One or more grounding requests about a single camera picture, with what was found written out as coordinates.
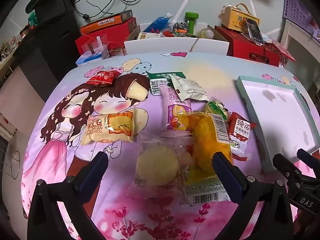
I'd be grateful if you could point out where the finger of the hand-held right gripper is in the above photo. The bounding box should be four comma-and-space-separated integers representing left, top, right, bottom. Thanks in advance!
272, 154, 304, 183
297, 149, 320, 178

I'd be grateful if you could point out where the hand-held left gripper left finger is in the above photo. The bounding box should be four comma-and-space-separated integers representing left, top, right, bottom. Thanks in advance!
27, 151, 109, 240

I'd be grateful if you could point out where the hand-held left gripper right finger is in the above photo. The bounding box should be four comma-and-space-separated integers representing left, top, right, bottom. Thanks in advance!
212, 152, 294, 240

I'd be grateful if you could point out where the yellow cake packet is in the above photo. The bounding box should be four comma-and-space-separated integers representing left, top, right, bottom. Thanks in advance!
176, 110, 234, 205

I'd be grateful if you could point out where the red biscuit packet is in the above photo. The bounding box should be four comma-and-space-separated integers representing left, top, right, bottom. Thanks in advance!
226, 112, 258, 162

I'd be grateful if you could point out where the yellow swiss roll packet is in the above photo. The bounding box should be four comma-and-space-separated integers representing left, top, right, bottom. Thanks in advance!
80, 107, 137, 147

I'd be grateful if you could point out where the teal tray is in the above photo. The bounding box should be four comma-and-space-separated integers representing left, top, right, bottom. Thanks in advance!
236, 76, 320, 173

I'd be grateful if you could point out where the clear round cake packet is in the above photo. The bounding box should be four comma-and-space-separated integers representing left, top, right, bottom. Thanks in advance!
127, 130, 194, 200

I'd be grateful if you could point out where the green round biscuit packet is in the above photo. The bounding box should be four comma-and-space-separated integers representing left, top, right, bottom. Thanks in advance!
204, 97, 232, 123

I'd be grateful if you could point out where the purple swiss roll packet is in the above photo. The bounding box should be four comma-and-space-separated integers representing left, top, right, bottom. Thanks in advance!
160, 85, 193, 137

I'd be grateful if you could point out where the yellow pudding cup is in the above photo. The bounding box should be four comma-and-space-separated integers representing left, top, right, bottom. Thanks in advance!
126, 79, 149, 102

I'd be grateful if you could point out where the red candy packet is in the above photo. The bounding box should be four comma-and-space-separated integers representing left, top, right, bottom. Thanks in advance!
86, 70, 120, 87

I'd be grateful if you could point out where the white green snack packet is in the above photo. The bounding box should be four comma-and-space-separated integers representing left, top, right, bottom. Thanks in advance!
168, 75, 209, 102

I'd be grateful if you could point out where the green milk carton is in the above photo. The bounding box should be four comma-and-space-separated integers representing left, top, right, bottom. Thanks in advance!
147, 71, 187, 98

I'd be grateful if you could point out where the printed blanket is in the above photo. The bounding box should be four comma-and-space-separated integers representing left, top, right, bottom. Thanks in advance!
21, 51, 320, 240

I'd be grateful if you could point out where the beige cabinet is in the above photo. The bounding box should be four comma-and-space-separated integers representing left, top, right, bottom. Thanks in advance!
0, 62, 48, 133

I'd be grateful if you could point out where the blue tissue box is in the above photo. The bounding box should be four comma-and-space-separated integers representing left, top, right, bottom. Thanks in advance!
76, 51, 110, 67

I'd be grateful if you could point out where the red paper bag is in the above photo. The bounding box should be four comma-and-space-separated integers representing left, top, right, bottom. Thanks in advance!
271, 40, 297, 68

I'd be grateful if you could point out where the clear plastic box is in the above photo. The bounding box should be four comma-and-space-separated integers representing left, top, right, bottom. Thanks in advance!
81, 35, 109, 55

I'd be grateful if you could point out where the white table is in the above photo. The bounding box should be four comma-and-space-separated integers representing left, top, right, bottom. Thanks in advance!
280, 19, 320, 63

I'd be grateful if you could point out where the black cabinet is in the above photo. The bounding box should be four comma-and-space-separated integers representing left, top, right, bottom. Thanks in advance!
19, 5, 82, 85

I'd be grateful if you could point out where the white cardboard box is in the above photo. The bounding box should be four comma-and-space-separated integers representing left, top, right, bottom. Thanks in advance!
124, 24, 230, 55

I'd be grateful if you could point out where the smartphone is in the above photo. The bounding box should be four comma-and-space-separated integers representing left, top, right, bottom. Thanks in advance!
244, 17, 265, 47

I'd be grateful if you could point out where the red gift box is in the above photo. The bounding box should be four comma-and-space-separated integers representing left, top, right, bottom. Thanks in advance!
75, 17, 137, 55

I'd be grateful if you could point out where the clear tape roll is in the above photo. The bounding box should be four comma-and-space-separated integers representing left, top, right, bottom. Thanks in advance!
200, 28, 215, 39

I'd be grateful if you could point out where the small yellow box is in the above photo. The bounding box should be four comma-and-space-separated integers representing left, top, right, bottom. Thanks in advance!
137, 32, 160, 40

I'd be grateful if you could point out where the orange flat box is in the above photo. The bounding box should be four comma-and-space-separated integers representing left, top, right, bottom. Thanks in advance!
80, 10, 133, 34

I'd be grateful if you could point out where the round patterned toy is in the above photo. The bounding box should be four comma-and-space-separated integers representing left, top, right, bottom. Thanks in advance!
172, 22, 190, 37

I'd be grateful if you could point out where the purple plastic basket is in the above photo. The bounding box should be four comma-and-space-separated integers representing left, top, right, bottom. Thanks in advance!
282, 0, 320, 32

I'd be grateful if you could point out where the green dumbbell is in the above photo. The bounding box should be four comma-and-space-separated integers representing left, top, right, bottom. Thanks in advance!
185, 12, 200, 35

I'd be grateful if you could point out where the black monitor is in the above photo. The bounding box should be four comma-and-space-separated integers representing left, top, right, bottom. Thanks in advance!
34, 0, 68, 22

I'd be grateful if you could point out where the wire rack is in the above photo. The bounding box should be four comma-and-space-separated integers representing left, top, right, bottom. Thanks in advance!
0, 135, 23, 180

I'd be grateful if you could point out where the red box with cutout handle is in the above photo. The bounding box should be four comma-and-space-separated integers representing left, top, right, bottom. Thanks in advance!
214, 26, 282, 67

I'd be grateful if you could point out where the yellow box with handle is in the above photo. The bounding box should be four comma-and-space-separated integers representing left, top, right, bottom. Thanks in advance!
221, 3, 260, 33

